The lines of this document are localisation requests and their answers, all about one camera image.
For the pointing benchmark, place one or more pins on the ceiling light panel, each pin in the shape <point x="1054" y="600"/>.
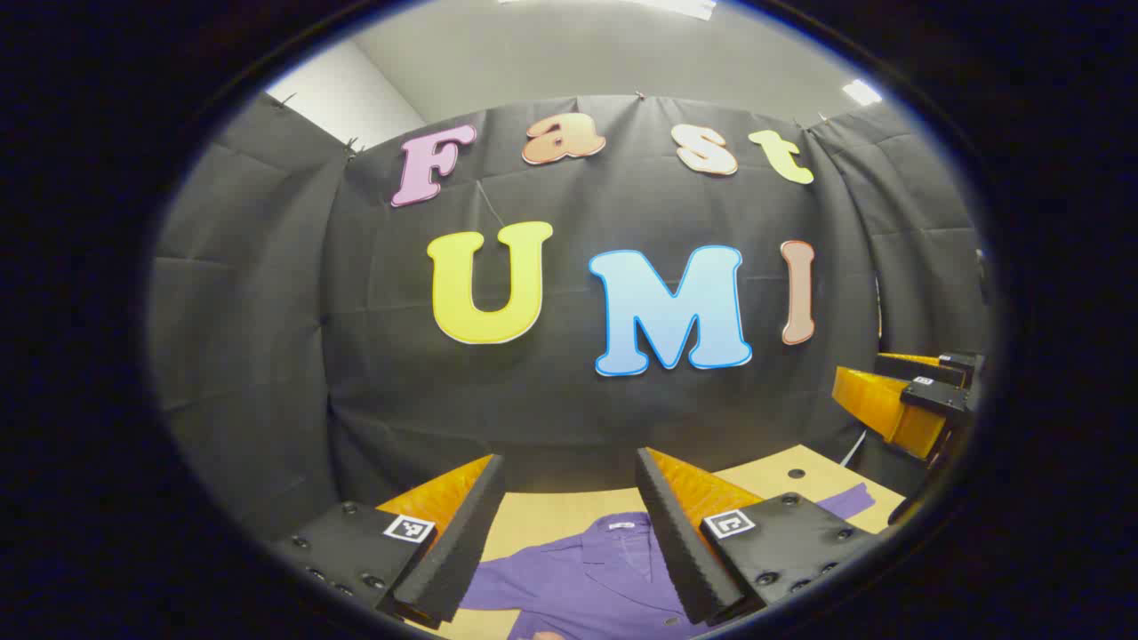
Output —
<point x="685" y="7"/>
<point x="862" y="91"/>

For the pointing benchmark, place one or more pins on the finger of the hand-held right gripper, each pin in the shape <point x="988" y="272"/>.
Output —
<point x="880" y="404"/>
<point x="916" y="369"/>

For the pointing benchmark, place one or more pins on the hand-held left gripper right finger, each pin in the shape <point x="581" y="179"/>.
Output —
<point x="676" y="542"/>

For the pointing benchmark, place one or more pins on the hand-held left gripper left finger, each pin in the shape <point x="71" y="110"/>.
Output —
<point x="462" y="542"/>

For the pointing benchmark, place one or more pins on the purple button shirt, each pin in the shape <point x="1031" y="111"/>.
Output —
<point x="587" y="578"/>

